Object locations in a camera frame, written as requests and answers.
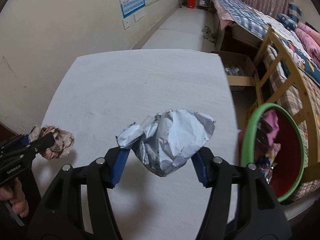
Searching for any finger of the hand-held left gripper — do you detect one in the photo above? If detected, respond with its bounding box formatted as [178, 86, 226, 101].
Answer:
[0, 134, 30, 155]
[0, 135, 55, 173]

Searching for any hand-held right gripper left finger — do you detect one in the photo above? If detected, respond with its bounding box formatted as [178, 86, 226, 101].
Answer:
[29, 147, 129, 240]

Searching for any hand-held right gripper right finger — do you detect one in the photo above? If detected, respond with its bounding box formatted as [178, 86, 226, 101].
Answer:
[191, 147, 292, 240]

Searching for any paper ball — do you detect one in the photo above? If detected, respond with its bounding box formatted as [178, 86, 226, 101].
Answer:
[29, 125, 75, 160]

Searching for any silver foil bag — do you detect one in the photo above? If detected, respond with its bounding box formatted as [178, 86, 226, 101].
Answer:
[115, 109, 216, 178]

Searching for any red bin with green rim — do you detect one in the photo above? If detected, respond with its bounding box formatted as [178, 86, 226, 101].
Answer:
[241, 103, 305, 203]

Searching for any person's left hand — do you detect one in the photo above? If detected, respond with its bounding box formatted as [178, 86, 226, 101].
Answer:
[0, 179, 29, 218]

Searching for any brown wooden door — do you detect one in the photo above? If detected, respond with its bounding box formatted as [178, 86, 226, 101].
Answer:
[0, 121, 19, 137]

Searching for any blue snack wrapper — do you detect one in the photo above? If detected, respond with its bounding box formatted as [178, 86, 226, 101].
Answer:
[257, 155, 277, 182]

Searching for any brown checked quilt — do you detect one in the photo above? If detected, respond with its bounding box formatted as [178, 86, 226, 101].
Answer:
[265, 45, 320, 200]

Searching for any cardboard box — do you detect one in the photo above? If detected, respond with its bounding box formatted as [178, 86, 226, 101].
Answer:
[212, 51, 260, 92]

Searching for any pair of grey shoes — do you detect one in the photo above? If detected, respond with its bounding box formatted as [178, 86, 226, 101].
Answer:
[201, 26, 216, 42]

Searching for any navy cartoon blanket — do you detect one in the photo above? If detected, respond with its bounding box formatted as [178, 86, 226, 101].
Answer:
[272, 27, 320, 85]

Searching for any blue plaid bedspread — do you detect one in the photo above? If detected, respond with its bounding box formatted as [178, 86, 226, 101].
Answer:
[215, 0, 278, 40]

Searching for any pink floral quilt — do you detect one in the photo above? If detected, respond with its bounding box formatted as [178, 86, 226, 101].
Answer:
[295, 21, 320, 65]

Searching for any navy patterned pillow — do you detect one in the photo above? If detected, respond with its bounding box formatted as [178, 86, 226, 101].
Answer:
[277, 14, 299, 30]

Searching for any blue plaid pillow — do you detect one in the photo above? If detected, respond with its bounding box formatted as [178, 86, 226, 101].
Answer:
[287, 2, 302, 22]

